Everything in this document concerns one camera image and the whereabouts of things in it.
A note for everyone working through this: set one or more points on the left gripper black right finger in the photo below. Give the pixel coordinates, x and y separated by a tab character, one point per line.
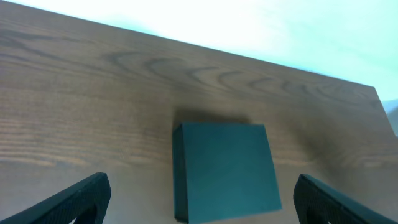
316	202

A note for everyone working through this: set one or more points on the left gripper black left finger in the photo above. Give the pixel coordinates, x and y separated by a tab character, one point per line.
84	202

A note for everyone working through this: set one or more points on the dark green box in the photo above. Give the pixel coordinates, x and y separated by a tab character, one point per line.
222	171

